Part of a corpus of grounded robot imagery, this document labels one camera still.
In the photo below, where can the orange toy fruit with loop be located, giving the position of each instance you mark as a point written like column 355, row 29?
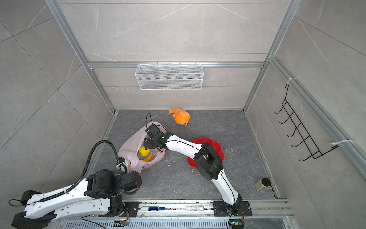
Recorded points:
column 181, row 117

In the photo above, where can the black wire hook rack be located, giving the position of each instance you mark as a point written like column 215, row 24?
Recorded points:
column 300, row 130

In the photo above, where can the red flower-shaped plate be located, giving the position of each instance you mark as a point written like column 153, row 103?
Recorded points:
column 214, row 144

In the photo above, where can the white tube on rail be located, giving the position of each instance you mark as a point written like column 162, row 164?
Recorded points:
column 195, row 208

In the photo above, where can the pink plastic bag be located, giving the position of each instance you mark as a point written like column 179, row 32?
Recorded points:
column 130, row 152

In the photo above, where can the yellow fake banana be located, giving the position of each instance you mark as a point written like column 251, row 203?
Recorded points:
column 148, row 158

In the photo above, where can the blue marker pen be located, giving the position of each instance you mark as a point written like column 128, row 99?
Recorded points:
column 156, row 208

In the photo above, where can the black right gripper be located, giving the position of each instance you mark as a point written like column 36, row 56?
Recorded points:
column 147, row 143

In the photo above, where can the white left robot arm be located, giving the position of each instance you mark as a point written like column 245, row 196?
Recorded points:
column 44, row 208

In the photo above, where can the yellow fake round fruit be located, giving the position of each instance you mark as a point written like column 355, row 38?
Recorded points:
column 144, row 153

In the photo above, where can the white wire mesh basket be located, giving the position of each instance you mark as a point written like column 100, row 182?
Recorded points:
column 170, row 76

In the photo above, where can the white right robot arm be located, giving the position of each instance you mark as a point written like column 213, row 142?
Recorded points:
column 209, row 165

